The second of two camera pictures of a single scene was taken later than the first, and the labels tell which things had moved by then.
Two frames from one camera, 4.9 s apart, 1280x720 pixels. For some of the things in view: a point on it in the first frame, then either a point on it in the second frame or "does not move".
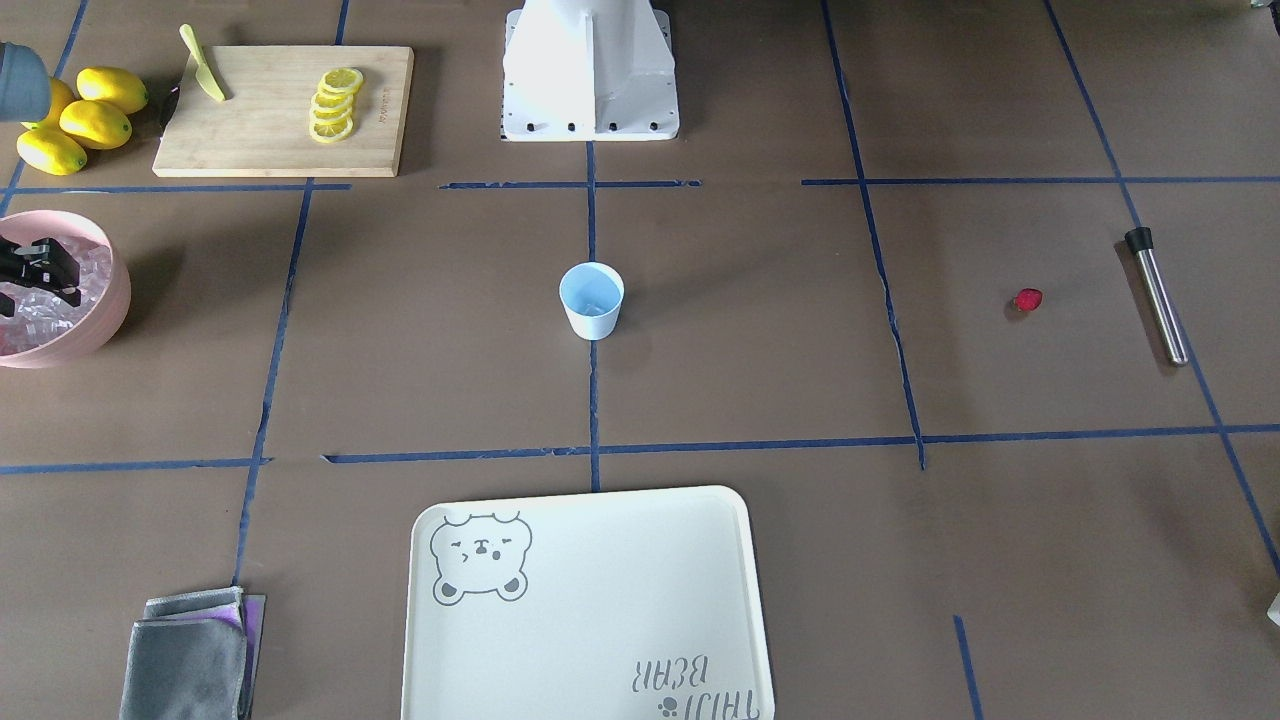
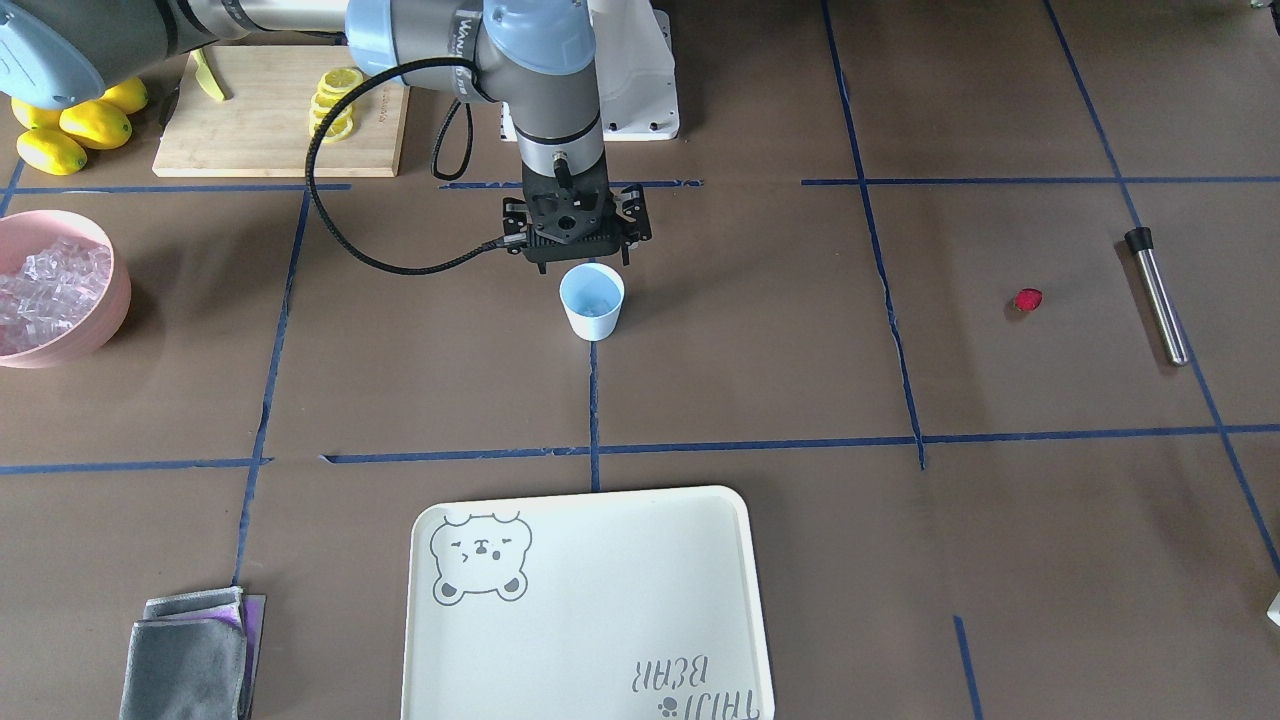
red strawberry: (1028, 299) does not move
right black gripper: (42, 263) to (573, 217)
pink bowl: (104, 325) does not move
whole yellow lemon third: (50, 152) does not move
